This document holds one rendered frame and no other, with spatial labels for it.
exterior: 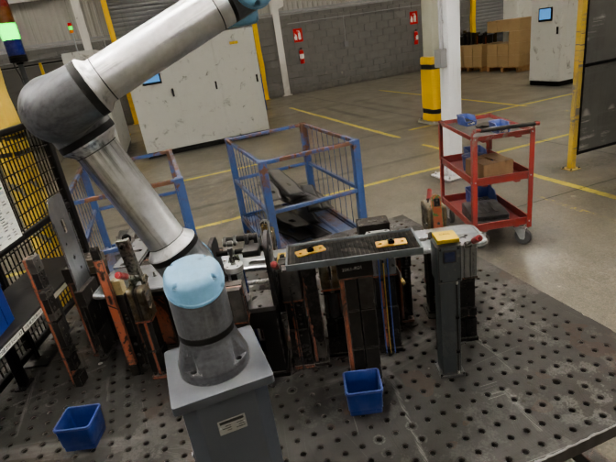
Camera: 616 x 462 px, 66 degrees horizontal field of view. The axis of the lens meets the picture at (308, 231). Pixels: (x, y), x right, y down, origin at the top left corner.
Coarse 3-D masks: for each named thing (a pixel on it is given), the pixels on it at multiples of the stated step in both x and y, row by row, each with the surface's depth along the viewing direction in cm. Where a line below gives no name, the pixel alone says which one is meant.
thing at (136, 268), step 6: (126, 234) 151; (120, 240) 148; (126, 240) 147; (120, 246) 147; (126, 246) 148; (120, 252) 149; (126, 252) 149; (132, 252) 150; (126, 258) 150; (132, 258) 150; (126, 264) 151; (132, 264) 151; (138, 264) 154; (132, 270) 153; (138, 270) 153; (138, 276) 154; (132, 282) 155
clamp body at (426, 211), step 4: (424, 200) 186; (424, 204) 183; (428, 204) 181; (424, 208) 181; (428, 208) 178; (444, 208) 178; (424, 212) 182; (428, 212) 178; (444, 212) 178; (424, 216) 183; (428, 216) 179; (444, 216) 179; (424, 220) 186; (428, 220) 179; (432, 220) 179; (444, 220) 179; (424, 224) 185; (428, 224) 180; (432, 224) 180; (444, 224) 180; (424, 228) 186; (428, 228) 181; (424, 268) 197; (424, 272) 199; (424, 276) 199; (424, 280) 199; (424, 288) 194
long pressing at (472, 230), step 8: (416, 232) 174; (424, 232) 173; (456, 232) 169; (464, 232) 168; (472, 232) 167; (480, 232) 167; (424, 248) 160; (224, 256) 179; (240, 256) 176; (408, 256) 160; (224, 264) 172; (248, 264) 169; (256, 264) 168; (264, 264) 166; (112, 272) 179; (144, 272) 175; (152, 272) 174; (152, 280) 168; (160, 280) 167; (152, 288) 162; (160, 288) 161; (96, 296) 162
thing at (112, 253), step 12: (144, 156) 422; (168, 156) 427; (72, 180) 367; (84, 180) 411; (168, 180) 324; (180, 180) 324; (72, 192) 349; (84, 192) 397; (168, 192) 439; (180, 192) 327; (96, 204) 420; (180, 204) 444; (96, 216) 424; (96, 228) 409; (192, 228) 338; (108, 240) 434; (132, 240) 378; (108, 252) 325; (108, 264) 403
